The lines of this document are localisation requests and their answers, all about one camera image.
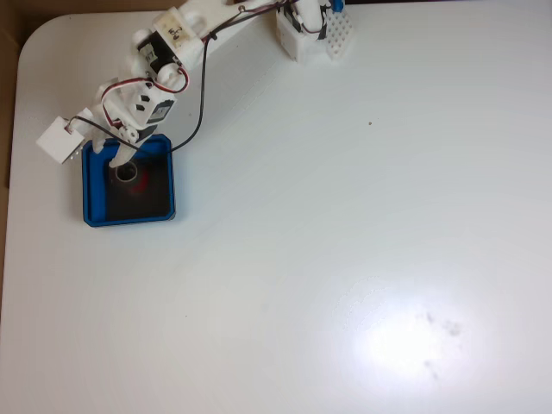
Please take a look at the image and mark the red tape roll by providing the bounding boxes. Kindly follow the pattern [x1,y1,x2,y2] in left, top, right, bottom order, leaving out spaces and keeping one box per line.
[108,160,152,196]

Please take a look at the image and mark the blue square box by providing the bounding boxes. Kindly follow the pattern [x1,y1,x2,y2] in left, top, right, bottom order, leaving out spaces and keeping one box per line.
[81,133,179,228]

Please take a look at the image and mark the red white gripper servo wire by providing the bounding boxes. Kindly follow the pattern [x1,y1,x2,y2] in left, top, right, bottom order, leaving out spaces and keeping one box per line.
[100,77,154,114]

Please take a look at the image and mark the white camera box with mount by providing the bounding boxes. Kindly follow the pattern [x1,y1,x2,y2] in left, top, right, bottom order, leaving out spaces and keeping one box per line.
[35,107,94,166]

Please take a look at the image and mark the red white wrist servo wire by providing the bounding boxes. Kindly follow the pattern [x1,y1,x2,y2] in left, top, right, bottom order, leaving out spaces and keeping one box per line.
[153,63,191,94]

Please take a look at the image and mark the white perforated base plate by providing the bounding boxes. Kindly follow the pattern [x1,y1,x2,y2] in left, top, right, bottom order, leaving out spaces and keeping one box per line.
[324,9,357,62]

